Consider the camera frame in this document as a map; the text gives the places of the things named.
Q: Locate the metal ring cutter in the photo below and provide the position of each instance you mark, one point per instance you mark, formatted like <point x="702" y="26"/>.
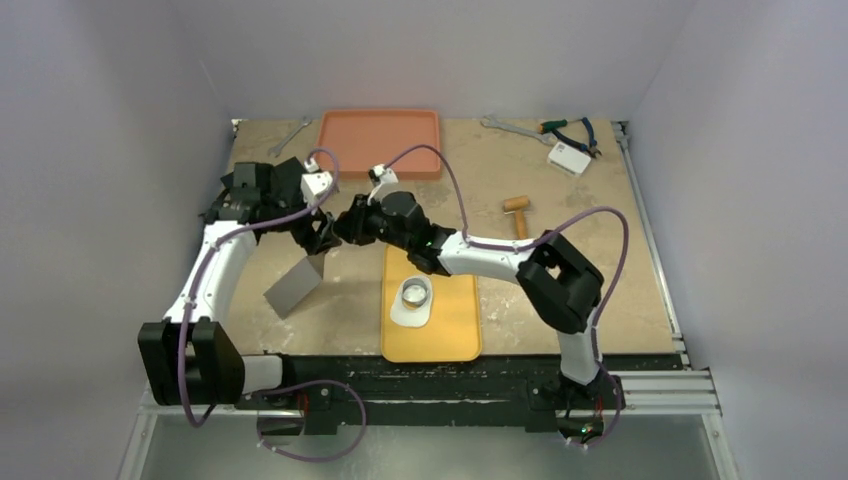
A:
<point x="415" y="292"/>

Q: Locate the left silver wrench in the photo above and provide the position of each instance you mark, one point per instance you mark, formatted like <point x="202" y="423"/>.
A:
<point x="276" y="150"/>

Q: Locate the right silver wrench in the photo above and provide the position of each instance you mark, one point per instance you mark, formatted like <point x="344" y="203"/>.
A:
<point x="491" y="122"/>

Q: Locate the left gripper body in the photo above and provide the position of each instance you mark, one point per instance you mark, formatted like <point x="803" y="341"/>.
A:
<point x="306" y="235"/>

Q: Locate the silver wrench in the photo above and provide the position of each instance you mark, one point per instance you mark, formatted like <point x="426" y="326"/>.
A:
<point x="491" y="122"/>
<point x="276" y="150"/>

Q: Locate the black block left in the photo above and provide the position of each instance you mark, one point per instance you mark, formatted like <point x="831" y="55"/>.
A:
<point x="232" y="180"/>

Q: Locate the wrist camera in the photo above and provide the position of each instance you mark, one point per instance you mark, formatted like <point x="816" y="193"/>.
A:
<point x="380" y="176"/>
<point x="315" y="182"/>

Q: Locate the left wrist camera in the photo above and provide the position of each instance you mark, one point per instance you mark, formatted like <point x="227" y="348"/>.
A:
<point x="315" y="182"/>

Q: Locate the aluminium frame rail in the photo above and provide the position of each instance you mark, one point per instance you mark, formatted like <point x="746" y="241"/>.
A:
<point x="670" y="428"/>

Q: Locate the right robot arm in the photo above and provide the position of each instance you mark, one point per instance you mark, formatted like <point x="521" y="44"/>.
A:
<point x="561" y="284"/>

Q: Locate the wooden dough roller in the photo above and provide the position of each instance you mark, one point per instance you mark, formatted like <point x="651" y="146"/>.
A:
<point x="516" y="207"/>

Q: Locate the yellow tray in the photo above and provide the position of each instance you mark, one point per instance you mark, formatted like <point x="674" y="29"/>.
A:
<point x="453" y="332"/>

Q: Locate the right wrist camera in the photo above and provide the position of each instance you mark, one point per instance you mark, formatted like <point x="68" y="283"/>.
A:
<point x="380" y="176"/>

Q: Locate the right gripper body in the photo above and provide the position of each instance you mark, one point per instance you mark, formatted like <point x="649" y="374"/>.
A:
<point x="357" y="221"/>

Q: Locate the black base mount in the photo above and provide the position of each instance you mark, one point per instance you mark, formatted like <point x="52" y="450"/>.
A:
<point x="524" y="391"/>

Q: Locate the white dough ball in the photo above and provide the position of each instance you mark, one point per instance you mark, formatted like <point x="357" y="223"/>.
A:
<point x="403" y="317"/>

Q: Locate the white small box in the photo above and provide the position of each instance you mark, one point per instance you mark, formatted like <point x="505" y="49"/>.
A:
<point x="568" y="159"/>

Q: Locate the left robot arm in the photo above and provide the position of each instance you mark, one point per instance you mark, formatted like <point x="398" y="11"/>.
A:
<point x="188" y="357"/>

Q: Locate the pink tray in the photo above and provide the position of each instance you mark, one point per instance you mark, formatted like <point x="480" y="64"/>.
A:
<point x="362" y="138"/>

